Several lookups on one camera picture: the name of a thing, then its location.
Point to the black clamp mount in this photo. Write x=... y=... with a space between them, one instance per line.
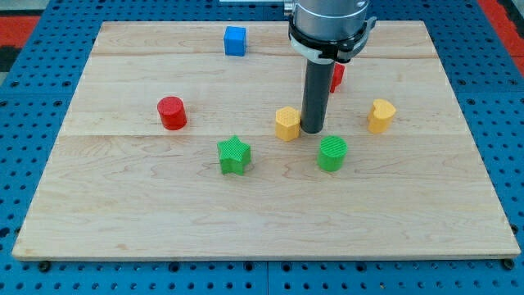
x=324 y=52

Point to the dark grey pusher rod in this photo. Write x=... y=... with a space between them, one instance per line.
x=318 y=79

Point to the yellow hexagon block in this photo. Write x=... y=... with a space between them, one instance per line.
x=287 y=123

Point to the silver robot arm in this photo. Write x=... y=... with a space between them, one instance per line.
x=325 y=32

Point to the red star block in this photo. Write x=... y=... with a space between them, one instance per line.
x=337 y=76

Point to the green star block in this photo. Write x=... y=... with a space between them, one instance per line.
x=234 y=155

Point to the green cylinder block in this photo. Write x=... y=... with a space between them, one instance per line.
x=332 y=153

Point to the yellow heart block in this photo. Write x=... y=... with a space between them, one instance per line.
x=380 y=116

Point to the blue cube block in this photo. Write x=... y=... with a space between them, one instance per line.
x=235 y=41

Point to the wooden board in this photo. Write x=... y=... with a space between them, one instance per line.
x=119 y=186

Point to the red cylinder block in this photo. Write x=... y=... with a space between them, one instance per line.
x=172 y=113

